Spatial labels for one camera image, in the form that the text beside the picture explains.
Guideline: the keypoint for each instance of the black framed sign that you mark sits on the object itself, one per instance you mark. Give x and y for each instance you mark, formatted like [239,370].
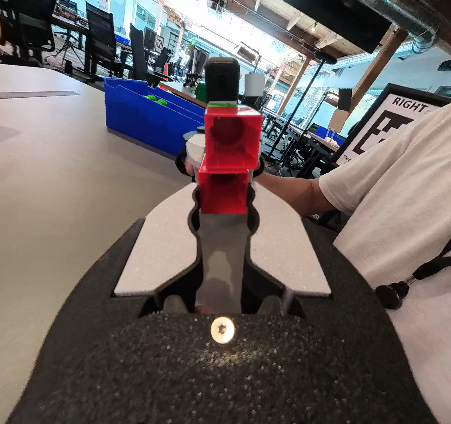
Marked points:
[398,114]

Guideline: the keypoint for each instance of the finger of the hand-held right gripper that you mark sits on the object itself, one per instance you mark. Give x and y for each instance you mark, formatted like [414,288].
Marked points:
[195,147]

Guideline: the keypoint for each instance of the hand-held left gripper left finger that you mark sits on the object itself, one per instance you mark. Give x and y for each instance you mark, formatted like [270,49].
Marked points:
[158,251]

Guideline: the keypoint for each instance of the blue plastic bin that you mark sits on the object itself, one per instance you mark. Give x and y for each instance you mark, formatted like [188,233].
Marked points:
[123,81]
[141,128]

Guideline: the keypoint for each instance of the person's right forearm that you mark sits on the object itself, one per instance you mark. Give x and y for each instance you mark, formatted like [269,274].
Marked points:
[292,191]

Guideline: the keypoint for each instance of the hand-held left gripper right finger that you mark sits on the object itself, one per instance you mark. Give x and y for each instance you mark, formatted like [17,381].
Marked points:
[289,251]

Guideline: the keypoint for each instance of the black office chair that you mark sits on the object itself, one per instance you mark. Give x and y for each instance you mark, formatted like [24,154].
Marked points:
[35,4]
[137,50]
[100,29]

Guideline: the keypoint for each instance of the green two-stud toy block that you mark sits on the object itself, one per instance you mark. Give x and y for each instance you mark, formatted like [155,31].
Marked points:
[222,104]
[156,99]

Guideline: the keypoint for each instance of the red single-stud toy block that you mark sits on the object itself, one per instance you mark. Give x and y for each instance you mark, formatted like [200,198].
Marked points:
[211,198]
[253,138]

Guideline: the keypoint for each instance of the orange traffic cone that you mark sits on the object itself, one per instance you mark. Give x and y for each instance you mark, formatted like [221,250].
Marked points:
[166,71]

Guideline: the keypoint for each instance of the green plastic bin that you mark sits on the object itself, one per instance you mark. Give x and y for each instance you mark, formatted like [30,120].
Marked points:
[201,92]

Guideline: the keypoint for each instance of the wooden table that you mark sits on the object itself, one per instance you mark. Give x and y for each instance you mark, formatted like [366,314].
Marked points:
[176,89]

